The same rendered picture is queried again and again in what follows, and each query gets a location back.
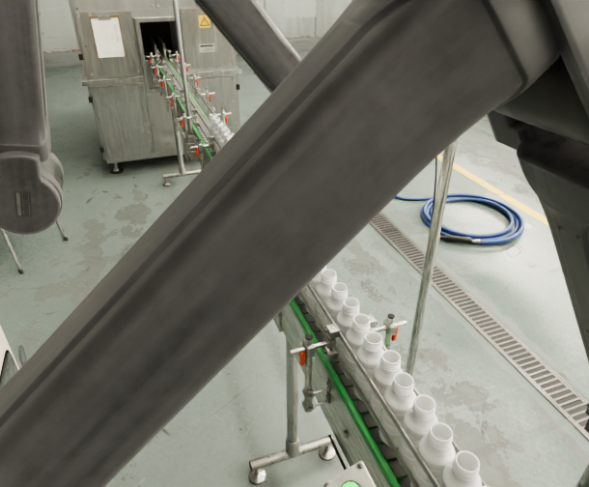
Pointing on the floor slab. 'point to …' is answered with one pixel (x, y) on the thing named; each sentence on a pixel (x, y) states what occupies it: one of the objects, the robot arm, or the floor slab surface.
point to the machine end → (147, 100)
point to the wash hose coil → (474, 234)
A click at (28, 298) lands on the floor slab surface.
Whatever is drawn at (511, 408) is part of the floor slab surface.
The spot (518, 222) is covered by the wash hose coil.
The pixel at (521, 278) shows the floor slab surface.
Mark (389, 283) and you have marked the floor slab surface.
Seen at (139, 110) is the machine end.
